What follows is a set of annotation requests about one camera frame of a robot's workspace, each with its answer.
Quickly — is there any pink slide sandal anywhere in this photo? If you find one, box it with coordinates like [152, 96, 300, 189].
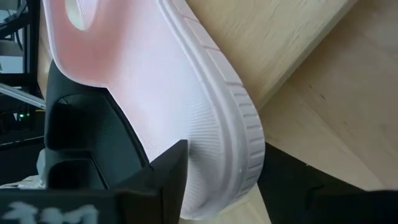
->
[40, 0, 266, 221]

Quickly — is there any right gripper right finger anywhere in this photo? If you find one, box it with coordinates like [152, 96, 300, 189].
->
[256, 142, 398, 224]

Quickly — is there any black slide sandal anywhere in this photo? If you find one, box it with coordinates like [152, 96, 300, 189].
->
[43, 60, 150, 170]

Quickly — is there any black aluminium table frame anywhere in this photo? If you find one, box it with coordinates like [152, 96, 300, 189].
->
[0, 0, 42, 94]

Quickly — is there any wooden shoe shelf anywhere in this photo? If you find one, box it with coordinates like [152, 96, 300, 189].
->
[185, 0, 358, 110]

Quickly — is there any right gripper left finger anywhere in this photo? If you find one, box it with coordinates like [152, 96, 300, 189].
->
[0, 139, 189, 224]

